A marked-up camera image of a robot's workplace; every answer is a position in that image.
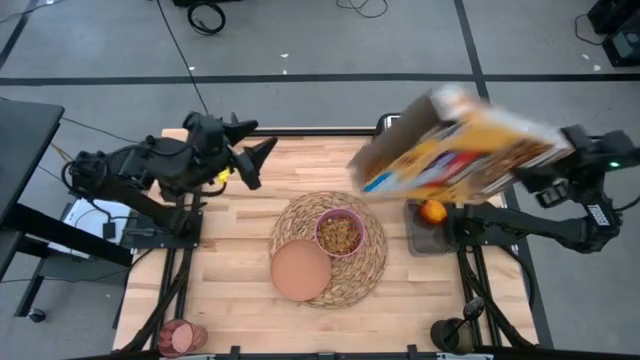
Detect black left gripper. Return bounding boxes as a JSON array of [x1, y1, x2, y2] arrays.
[[182, 110, 279, 192]]

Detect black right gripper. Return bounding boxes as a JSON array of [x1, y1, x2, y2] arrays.
[[513, 124, 609, 209]]

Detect yellow raisin bran cereal box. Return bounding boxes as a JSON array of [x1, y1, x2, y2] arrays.
[[347, 83, 575, 205]]

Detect black spoon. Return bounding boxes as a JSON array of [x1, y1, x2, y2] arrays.
[[442, 296, 485, 346]]

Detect red plastic cup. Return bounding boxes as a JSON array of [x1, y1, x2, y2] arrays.
[[157, 318, 209, 359]]

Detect round woven placemat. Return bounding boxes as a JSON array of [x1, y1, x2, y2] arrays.
[[268, 190, 389, 310]]

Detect orange fruit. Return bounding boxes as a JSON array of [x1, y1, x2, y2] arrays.
[[418, 199, 449, 225]]

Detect pink bowl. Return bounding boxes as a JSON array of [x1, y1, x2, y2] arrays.
[[313, 207, 367, 259]]

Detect clear grey plastic container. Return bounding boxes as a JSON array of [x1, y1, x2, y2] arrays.
[[403, 198, 454, 258]]

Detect terracotta plate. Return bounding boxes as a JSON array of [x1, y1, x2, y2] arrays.
[[270, 238, 333, 303]]

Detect brown cereal flakes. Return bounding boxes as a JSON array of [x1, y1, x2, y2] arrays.
[[319, 214, 362, 255]]

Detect black two-slot toaster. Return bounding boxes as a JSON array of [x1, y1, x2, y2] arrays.
[[375, 112, 402, 137]]

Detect black equipment case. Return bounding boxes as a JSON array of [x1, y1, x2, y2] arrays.
[[587, 0, 640, 35], [602, 22, 640, 68]]

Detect white box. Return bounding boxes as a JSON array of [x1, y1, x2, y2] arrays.
[[47, 196, 132, 261]]

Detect dark cup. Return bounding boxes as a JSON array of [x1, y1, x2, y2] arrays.
[[430, 316, 476, 355]]

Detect black desk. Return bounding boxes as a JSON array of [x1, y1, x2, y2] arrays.
[[0, 97, 134, 319]]

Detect coiled black cable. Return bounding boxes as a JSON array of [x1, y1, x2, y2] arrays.
[[186, 1, 227, 37]]

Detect long black floor cable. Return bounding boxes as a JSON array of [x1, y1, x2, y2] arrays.
[[155, 0, 210, 117]]

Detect thin black floor cable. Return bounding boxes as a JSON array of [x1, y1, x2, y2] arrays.
[[62, 117, 144, 146]]

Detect looped thin black cable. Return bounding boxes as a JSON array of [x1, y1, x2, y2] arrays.
[[335, 0, 389, 20]]

